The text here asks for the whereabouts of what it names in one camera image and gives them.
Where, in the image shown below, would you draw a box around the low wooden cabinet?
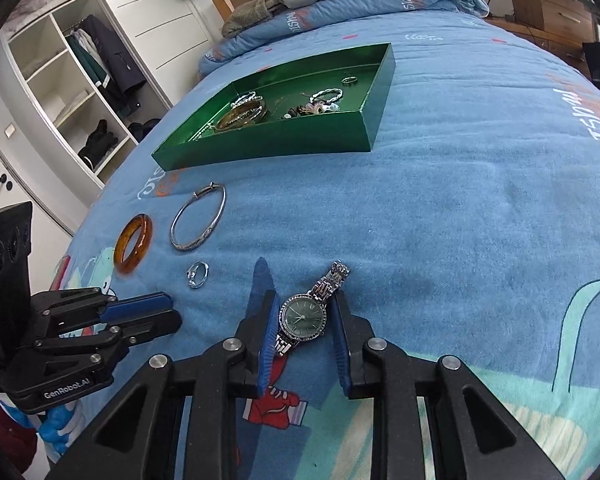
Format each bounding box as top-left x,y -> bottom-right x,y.
485,15 -> 593,78

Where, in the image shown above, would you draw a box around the light amber bangle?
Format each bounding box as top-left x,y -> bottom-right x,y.
113,213 -> 154,276

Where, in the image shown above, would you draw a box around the mixed bead bracelet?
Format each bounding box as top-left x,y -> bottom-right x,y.
281,100 -> 341,121

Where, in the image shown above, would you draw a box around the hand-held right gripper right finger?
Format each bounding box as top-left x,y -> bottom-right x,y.
330,292 -> 566,480

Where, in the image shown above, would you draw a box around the dark red cloth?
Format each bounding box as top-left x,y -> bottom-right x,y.
0,390 -> 38,473

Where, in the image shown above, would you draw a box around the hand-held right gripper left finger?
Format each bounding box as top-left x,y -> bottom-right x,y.
45,290 -> 281,480

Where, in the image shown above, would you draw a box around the small silver ring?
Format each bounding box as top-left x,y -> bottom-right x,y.
186,261 -> 211,290

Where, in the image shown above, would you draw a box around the thin silver bangle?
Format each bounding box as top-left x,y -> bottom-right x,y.
170,181 -> 227,252

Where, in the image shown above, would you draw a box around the hanging dark clothes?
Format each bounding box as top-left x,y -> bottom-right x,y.
65,15 -> 148,113

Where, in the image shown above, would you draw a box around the white wardrobe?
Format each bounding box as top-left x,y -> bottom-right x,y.
0,0 -> 216,236

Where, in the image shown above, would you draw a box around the dark clothes pile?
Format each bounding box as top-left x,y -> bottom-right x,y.
127,117 -> 163,143

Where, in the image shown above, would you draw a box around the black clothes on shelf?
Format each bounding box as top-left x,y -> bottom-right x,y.
77,119 -> 118,171

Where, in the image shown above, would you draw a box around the silver wristwatch green dial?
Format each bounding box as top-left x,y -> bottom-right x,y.
271,260 -> 352,358

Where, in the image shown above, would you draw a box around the green tray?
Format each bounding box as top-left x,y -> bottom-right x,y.
151,42 -> 396,172

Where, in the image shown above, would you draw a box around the white folded bedding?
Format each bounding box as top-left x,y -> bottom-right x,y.
2,0 -> 81,36

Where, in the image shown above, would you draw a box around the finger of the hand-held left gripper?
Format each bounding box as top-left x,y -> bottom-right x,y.
32,287 -> 173,336
35,309 -> 183,362

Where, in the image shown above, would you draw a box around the dark brown bangle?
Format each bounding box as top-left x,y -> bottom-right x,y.
214,100 -> 268,132

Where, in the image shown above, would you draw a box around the olive fleece coat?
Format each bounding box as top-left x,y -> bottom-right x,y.
222,0 -> 286,37

